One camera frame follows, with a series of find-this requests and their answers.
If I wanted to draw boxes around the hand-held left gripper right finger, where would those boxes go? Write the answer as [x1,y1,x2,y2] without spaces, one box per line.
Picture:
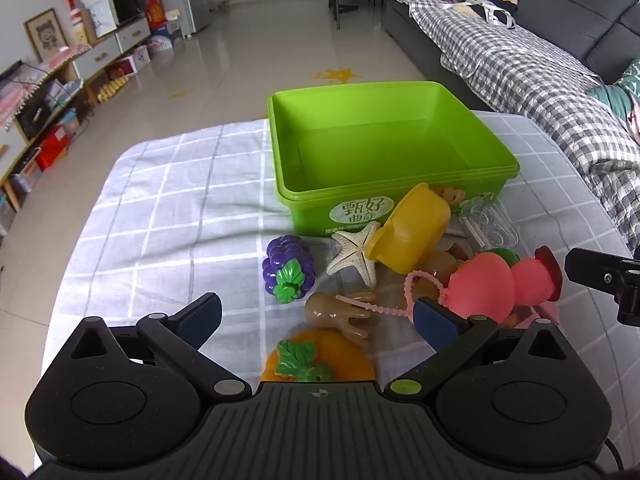
[384,297,576,403]

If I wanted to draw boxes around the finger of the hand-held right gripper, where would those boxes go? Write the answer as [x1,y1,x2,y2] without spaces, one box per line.
[564,247,640,328]

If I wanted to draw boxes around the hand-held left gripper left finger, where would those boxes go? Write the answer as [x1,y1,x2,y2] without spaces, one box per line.
[67,292,253,403]

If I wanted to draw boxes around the pink pig toy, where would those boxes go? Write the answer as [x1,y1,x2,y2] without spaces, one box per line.
[442,246,563,321]

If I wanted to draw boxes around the orange toy fruit green leaf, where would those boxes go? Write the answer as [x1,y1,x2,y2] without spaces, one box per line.
[260,329,376,385]

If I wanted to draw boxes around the yellow capsule toy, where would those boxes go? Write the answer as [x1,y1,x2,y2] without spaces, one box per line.
[365,183,451,275]

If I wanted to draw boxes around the purple toy grapes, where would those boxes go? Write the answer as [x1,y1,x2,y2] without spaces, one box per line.
[261,235,316,305]

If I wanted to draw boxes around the beige starfish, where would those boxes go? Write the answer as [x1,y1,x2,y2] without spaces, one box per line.
[326,220,382,289]

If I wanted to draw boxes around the brown translucent hand-shaped toy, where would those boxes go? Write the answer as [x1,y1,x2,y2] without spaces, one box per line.
[305,291,372,346]

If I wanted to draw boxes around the green plastic box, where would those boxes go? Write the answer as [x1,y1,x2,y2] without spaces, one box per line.
[266,81,519,237]

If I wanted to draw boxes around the clear plastic blister tray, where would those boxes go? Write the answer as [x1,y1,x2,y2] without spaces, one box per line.
[457,197,521,251]

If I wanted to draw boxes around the teal patterned pillow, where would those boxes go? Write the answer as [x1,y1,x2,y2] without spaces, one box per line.
[587,57,640,146]

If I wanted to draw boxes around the grey sofa with plaid blanket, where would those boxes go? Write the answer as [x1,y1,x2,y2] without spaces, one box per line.
[387,0,640,256]

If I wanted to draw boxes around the red storage box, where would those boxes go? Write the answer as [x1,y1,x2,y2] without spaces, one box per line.
[35,125,68,171]

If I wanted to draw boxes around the row of yellow items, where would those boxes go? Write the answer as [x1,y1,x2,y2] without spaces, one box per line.
[97,77,128,104]

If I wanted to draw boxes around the red and white cardboard box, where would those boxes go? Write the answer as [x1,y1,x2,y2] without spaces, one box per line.
[107,45,151,81]

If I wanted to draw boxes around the large yellow star floor sticker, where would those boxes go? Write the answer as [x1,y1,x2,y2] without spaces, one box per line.
[312,67,361,85]

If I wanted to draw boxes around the dark grey sofa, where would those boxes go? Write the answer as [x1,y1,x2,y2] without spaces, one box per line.
[385,0,640,126]

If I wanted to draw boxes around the wooden cabinet with grey drawers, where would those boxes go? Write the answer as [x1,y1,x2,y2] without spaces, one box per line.
[0,17,153,211]

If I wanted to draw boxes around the white and blue carton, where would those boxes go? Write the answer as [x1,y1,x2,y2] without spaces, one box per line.
[149,10,183,53]

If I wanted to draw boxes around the pink patterned cloth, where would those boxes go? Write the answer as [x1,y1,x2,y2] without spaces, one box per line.
[0,42,93,133]

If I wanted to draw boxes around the red gift box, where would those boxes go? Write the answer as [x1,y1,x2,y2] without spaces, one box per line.
[145,0,167,31]

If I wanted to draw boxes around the black microwave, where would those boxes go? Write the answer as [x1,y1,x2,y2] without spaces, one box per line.
[107,0,146,26]

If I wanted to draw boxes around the framed picture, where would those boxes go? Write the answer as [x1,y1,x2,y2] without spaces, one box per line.
[24,8,68,63]

